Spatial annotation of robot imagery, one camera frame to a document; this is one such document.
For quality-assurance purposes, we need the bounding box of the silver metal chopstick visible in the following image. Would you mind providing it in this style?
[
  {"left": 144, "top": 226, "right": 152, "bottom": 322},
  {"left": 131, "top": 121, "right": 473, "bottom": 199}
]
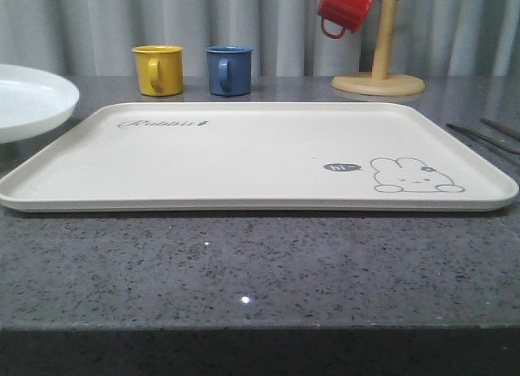
[{"left": 480, "top": 119, "right": 520, "bottom": 141}]

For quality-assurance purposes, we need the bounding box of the silver metal fork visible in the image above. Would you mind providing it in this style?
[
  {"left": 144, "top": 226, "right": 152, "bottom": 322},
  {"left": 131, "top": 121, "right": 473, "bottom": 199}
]
[{"left": 446, "top": 123, "right": 519, "bottom": 155}]

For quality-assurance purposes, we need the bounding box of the grey pleated curtain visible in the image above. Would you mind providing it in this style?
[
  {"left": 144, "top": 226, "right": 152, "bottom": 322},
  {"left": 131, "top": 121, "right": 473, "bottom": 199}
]
[{"left": 1, "top": 0, "right": 519, "bottom": 78}]

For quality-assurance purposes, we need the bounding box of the wooden mug tree stand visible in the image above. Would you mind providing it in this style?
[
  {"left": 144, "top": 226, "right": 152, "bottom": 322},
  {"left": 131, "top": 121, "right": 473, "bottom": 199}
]
[{"left": 331, "top": 0, "right": 425, "bottom": 96}]

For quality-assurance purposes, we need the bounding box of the blue enamel mug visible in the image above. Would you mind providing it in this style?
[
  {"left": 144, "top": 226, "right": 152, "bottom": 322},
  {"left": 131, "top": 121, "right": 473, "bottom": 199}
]
[{"left": 206, "top": 45, "right": 253, "bottom": 97}]

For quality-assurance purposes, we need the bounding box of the yellow enamel mug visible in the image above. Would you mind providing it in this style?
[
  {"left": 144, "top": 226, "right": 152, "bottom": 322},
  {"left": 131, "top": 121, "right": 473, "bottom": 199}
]
[{"left": 132, "top": 45, "right": 184, "bottom": 97}]

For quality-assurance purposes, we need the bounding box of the white round plate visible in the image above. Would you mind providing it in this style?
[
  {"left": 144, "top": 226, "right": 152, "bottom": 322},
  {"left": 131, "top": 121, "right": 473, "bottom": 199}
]
[{"left": 1, "top": 63, "right": 80, "bottom": 143}]

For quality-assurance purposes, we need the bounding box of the cream rabbit serving tray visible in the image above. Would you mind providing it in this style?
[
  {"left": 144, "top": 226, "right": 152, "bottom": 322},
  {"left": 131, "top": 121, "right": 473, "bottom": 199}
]
[{"left": 1, "top": 102, "right": 519, "bottom": 212}]

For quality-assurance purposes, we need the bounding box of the red enamel mug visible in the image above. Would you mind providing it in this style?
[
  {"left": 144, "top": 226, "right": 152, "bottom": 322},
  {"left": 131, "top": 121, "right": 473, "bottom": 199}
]
[{"left": 317, "top": 0, "right": 374, "bottom": 39}]

